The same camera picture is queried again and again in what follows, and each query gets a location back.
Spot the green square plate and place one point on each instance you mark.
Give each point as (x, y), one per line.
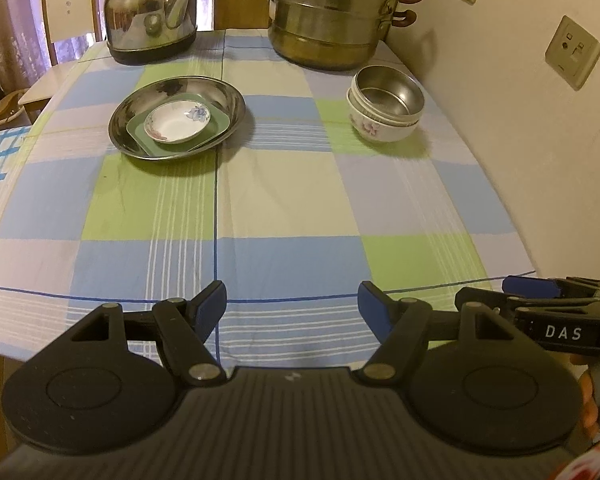
(220, 122)

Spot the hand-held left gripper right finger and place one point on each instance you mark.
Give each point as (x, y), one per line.
(372, 307)

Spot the beige wall socket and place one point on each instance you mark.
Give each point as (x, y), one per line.
(572, 52)

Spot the cream wooden chair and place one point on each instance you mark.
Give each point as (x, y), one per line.
(70, 10)

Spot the white floral ceramic bowl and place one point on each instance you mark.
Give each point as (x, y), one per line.
(380, 132)

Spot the large steel basin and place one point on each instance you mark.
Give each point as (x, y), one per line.
(130, 115)

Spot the person's right hand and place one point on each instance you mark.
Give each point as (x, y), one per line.
(587, 400)

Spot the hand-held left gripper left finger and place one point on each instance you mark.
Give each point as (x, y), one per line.
(211, 305)

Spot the small floral ceramic plate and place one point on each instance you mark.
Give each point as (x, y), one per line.
(175, 122)

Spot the stainless steel steamer pot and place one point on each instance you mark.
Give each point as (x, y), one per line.
(330, 20)

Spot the stainless steel bowl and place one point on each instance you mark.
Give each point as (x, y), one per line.
(387, 92)

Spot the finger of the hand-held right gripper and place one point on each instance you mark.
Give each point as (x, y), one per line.
(495, 300)
(527, 286)

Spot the stainless steel kettle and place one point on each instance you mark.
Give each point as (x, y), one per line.
(145, 15)

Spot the checked pastel tablecloth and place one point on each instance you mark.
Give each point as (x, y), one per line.
(280, 200)

